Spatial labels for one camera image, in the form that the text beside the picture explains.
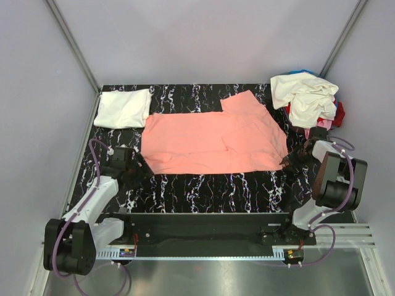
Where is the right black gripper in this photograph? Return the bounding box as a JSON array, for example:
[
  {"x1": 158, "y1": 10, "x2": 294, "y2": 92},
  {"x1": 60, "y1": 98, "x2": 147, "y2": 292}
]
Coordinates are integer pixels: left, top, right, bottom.
[{"x1": 281, "y1": 143, "x2": 317, "y2": 172}]

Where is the salmon pink t shirt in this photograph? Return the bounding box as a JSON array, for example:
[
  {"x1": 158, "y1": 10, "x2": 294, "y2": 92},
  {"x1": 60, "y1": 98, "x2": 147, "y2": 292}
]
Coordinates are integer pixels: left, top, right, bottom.
[{"x1": 141, "y1": 91, "x2": 288, "y2": 175}]

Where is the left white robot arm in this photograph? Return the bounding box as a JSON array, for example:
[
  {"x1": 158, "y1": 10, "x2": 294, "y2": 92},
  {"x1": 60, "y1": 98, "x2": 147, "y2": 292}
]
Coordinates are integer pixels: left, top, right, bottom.
[{"x1": 43, "y1": 147, "x2": 154, "y2": 277}]

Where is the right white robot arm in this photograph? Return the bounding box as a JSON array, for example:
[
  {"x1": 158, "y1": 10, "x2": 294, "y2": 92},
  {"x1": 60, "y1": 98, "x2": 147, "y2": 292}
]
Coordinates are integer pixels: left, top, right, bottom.
[{"x1": 276, "y1": 139, "x2": 368, "y2": 245}]

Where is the pink garment in pile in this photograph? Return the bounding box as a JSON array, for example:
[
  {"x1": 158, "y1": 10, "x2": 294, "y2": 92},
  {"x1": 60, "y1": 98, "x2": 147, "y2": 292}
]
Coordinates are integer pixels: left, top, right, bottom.
[{"x1": 304, "y1": 119, "x2": 333, "y2": 139}]

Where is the folded white t shirt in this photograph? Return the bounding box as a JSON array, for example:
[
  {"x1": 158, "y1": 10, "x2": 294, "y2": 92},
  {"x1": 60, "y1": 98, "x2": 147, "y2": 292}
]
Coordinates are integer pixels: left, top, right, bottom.
[{"x1": 93, "y1": 89, "x2": 151, "y2": 130}]

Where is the crumpled cream t shirt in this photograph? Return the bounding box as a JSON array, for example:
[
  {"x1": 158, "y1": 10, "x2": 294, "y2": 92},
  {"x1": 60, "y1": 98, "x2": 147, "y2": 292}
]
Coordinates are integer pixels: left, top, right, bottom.
[{"x1": 270, "y1": 72, "x2": 339, "y2": 129}]

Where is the red garment in pile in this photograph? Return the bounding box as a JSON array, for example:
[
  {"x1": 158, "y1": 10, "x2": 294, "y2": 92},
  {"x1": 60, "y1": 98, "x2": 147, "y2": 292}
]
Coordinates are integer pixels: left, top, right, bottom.
[{"x1": 282, "y1": 101, "x2": 345, "y2": 129}]

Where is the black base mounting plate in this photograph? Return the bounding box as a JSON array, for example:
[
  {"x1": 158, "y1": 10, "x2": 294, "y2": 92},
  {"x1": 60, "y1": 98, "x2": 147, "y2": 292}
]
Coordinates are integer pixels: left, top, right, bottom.
[{"x1": 109, "y1": 213, "x2": 316, "y2": 252}]

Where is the blue garment in pile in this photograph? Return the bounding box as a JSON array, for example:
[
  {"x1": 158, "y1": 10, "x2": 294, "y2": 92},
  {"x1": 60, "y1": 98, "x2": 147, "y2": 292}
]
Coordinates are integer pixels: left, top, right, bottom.
[{"x1": 288, "y1": 69, "x2": 319, "y2": 76}]

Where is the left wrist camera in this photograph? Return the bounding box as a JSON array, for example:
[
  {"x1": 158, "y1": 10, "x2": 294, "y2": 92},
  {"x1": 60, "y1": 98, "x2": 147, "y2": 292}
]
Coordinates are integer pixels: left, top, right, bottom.
[{"x1": 110, "y1": 147, "x2": 135, "y2": 169}]

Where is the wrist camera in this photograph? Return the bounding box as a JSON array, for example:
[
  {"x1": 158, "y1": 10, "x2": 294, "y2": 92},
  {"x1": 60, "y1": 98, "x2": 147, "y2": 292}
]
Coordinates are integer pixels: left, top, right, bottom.
[
  {"x1": 110, "y1": 147, "x2": 135, "y2": 169},
  {"x1": 307, "y1": 126, "x2": 328, "y2": 145}
]

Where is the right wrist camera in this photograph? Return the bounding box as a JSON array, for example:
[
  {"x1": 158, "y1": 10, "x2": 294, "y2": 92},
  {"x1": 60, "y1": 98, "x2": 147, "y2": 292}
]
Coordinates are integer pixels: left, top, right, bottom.
[{"x1": 307, "y1": 126, "x2": 328, "y2": 145}]

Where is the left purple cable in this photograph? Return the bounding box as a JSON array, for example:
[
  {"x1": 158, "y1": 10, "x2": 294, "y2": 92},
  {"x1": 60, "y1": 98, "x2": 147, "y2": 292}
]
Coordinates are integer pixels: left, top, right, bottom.
[{"x1": 51, "y1": 138, "x2": 132, "y2": 295}]

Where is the slotted grey cable duct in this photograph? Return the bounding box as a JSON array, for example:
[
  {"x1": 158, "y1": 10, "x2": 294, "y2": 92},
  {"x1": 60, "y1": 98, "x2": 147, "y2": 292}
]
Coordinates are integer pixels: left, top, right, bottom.
[{"x1": 96, "y1": 247, "x2": 285, "y2": 261}]

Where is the right aluminium rail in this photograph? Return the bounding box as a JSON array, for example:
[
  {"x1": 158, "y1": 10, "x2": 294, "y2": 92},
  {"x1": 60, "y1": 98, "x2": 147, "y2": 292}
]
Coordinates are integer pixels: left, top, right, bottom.
[{"x1": 314, "y1": 135, "x2": 386, "y2": 296}]

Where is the right aluminium frame post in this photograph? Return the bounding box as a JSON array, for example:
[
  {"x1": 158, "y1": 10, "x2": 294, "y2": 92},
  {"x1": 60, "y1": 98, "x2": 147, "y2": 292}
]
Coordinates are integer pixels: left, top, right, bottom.
[{"x1": 320, "y1": 0, "x2": 370, "y2": 78}]

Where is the aluminium frame post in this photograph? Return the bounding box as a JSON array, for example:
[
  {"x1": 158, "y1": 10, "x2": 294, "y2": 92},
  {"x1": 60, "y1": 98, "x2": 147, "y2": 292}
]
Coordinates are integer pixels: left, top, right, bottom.
[
  {"x1": 320, "y1": 0, "x2": 370, "y2": 78},
  {"x1": 44, "y1": 0, "x2": 101, "y2": 94}
]

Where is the left aluminium frame post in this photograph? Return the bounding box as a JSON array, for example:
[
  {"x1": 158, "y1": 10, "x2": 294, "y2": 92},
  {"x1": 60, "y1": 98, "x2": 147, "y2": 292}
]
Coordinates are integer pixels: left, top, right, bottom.
[{"x1": 44, "y1": 0, "x2": 101, "y2": 94}]

